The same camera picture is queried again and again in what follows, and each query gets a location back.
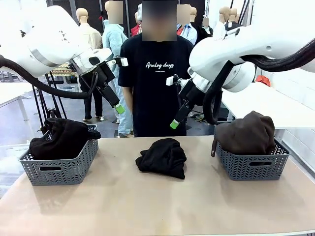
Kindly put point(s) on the grey perforated plastic basket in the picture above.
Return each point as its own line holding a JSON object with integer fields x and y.
{"x": 246, "y": 174}
{"x": 61, "y": 175}

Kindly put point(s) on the mannequin in beige jacket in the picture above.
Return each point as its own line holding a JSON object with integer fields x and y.
{"x": 92, "y": 34}

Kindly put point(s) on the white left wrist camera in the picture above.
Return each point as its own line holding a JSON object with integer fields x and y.
{"x": 124, "y": 62}

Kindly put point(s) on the mannequin in light blue fleece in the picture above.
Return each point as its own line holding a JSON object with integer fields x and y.
{"x": 110, "y": 39}

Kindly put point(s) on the red cloth item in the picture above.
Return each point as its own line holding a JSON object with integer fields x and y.
{"x": 263, "y": 79}

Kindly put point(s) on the mannequin in red top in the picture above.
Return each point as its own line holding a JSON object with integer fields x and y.
{"x": 135, "y": 29}

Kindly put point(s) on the black camera tripod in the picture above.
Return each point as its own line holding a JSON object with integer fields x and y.
{"x": 51, "y": 113}

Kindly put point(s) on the mannequin in black shirt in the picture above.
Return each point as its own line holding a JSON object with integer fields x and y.
{"x": 232, "y": 25}

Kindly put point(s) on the mannequin in dark suit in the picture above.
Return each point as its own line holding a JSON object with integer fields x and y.
{"x": 208, "y": 30}

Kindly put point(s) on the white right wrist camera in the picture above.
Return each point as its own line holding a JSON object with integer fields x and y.
{"x": 170, "y": 80}

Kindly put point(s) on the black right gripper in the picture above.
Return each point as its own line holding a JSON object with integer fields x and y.
{"x": 193, "y": 94}

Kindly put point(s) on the white work table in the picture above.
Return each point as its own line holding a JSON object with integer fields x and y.
{"x": 12, "y": 91}
{"x": 258, "y": 105}

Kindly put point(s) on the person in black t-shirt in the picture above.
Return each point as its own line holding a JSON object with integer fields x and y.
{"x": 155, "y": 98}

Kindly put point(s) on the black garment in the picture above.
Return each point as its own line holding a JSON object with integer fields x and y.
{"x": 61, "y": 140}
{"x": 162, "y": 157}

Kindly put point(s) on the dark brown garment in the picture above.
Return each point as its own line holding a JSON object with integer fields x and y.
{"x": 246, "y": 135}

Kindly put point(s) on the mannequin in white shirt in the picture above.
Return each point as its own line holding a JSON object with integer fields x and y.
{"x": 219, "y": 28}

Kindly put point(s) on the mannequin in black coat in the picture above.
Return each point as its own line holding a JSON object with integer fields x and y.
{"x": 198, "y": 32}

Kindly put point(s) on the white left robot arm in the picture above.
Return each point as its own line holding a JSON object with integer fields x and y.
{"x": 49, "y": 37}

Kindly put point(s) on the person's right forearm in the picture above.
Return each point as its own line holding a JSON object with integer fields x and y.
{"x": 127, "y": 97}

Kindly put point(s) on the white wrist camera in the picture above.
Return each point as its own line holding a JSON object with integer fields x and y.
{"x": 170, "y": 80}
{"x": 124, "y": 62}

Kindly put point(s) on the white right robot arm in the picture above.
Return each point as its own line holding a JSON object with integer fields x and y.
{"x": 246, "y": 41}

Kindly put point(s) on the mannequin in pale blue shirt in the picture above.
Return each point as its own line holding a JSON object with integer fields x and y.
{"x": 188, "y": 32}

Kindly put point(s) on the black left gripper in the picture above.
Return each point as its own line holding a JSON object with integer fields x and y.
{"x": 103, "y": 76}

